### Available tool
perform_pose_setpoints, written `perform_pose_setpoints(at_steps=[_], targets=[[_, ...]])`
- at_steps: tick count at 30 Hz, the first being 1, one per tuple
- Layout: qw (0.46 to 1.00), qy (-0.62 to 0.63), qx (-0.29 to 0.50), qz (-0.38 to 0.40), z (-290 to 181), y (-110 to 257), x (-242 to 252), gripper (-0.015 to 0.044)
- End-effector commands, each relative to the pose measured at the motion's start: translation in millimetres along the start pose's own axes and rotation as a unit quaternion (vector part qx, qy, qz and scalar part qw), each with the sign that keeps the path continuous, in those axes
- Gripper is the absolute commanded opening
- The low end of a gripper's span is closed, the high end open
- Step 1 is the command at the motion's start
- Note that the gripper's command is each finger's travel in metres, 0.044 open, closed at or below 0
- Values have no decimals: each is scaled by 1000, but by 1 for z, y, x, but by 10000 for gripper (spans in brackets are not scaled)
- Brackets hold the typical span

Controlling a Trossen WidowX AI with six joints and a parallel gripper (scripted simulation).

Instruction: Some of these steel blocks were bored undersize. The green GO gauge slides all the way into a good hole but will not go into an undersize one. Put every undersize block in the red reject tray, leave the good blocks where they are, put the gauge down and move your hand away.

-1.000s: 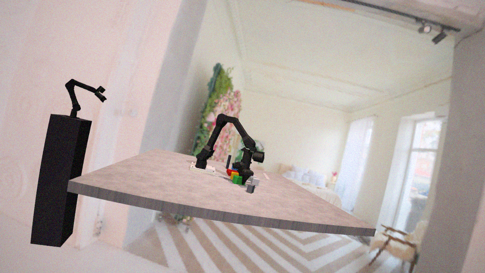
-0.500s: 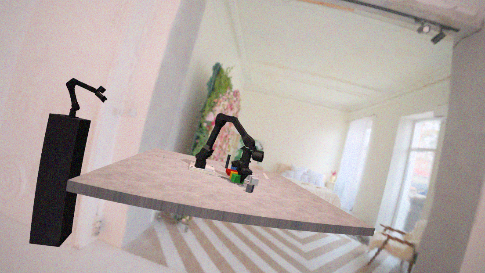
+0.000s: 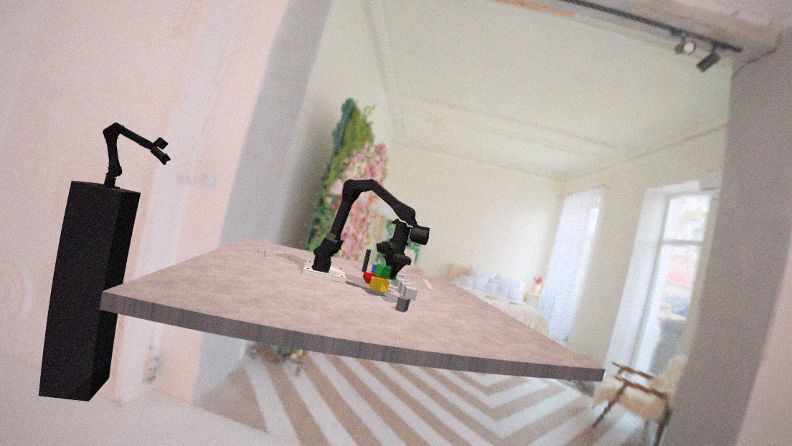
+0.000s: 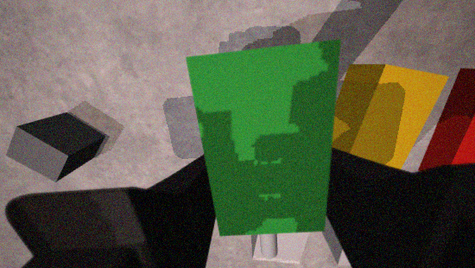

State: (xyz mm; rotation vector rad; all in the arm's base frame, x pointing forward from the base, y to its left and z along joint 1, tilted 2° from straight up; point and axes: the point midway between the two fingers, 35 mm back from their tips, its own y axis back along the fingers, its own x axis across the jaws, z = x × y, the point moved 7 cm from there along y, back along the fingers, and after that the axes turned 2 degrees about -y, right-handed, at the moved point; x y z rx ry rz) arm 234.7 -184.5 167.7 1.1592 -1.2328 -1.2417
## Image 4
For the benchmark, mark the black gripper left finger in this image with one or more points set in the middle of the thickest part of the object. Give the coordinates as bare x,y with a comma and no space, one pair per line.
168,225

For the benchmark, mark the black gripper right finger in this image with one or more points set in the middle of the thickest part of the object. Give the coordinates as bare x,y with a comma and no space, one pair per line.
391,218

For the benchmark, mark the red tray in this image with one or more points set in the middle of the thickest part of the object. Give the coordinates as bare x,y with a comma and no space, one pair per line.
453,141

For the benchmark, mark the yellow block with grey metal pin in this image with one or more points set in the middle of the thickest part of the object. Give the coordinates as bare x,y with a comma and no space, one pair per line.
381,110

